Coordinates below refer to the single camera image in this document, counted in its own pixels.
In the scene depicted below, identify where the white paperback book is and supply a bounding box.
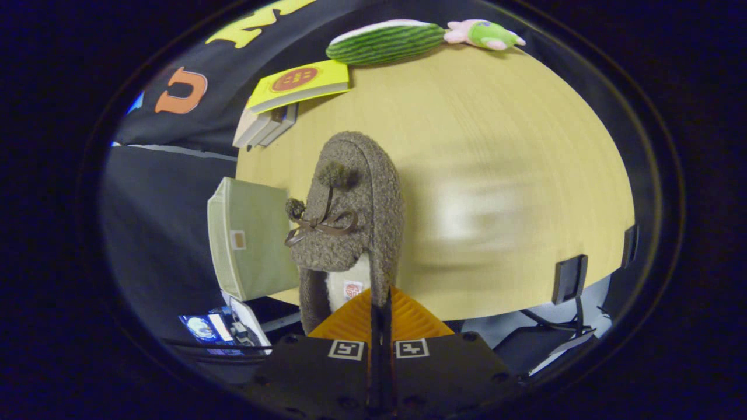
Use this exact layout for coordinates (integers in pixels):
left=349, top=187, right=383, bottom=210
left=251, top=108, right=289, bottom=146
left=263, top=104, right=299, bottom=146

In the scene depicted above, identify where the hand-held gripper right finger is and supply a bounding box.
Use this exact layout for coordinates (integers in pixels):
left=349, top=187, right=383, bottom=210
left=382, top=286, right=520, bottom=416

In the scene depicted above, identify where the blue printed package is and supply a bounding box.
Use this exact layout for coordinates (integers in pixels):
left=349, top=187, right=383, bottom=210
left=178, top=313, right=237, bottom=346

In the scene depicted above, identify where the beige fabric storage box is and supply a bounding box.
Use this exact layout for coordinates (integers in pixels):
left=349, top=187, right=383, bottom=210
left=207, top=177, right=300, bottom=302

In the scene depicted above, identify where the black table clamp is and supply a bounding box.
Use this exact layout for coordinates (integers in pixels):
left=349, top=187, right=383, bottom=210
left=620, top=224, right=640, bottom=270
left=551, top=254, right=589, bottom=306

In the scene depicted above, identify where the pink and green plush toy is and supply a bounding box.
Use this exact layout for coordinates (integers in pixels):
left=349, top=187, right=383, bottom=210
left=444, top=19, right=526, bottom=51

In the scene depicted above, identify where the brown fuzzy shoe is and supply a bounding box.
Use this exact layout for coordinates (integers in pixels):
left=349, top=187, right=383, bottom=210
left=284, top=131, right=406, bottom=335

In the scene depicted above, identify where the black cable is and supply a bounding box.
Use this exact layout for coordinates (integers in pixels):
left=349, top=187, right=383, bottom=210
left=518, top=296, right=599, bottom=340

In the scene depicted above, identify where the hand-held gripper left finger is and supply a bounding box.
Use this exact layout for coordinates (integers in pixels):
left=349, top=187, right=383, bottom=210
left=248, top=288, right=380, bottom=419

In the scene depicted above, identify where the yellow book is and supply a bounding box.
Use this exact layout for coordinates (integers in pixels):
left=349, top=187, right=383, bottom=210
left=246, top=59, right=351, bottom=115

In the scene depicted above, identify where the watermelon slice plush toy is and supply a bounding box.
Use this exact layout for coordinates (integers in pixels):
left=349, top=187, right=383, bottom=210
left=325, top=19, right=447, bottom=66

